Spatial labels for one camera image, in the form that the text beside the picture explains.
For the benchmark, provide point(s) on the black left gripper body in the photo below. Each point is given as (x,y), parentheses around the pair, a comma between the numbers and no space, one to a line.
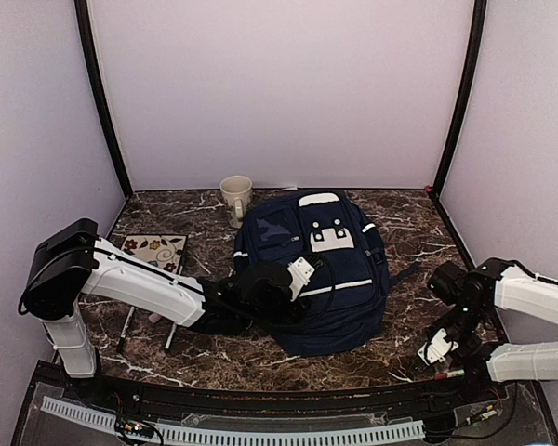
(293,318)

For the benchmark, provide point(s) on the blue capped marker pen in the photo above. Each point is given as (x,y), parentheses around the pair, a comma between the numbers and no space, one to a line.
(170,337)

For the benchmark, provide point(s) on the white cable duct strip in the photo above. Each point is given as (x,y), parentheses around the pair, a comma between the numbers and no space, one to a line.
(167,433)

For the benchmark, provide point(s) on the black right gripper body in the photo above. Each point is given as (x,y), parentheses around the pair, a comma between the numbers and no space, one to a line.
(465,354)

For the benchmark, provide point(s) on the black right frame post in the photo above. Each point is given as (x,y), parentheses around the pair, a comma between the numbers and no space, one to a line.
(463,97)

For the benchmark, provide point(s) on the red white pen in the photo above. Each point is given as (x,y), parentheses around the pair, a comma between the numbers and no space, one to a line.
(449,374)

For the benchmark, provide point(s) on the navy blue student backpack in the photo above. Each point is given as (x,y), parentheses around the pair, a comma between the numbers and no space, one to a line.
(341,305)

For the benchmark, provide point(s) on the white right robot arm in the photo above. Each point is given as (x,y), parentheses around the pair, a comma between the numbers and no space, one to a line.
(502,324)

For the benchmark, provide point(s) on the cream seashell mug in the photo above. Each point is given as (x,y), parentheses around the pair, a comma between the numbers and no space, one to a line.
(237,195)

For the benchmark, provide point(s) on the black marker pen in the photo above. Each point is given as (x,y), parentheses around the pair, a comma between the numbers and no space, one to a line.
(126,326)

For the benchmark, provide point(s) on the black front table rail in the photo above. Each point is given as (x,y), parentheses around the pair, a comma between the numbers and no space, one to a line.
(423,397)

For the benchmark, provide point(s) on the black left frame post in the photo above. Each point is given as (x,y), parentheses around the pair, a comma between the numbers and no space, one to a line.
(99,96)

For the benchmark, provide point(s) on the black frame post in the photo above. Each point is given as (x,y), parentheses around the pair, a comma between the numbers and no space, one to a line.
(99,96)
(463,97)

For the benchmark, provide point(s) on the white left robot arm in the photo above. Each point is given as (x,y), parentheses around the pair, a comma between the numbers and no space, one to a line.
(76,260)

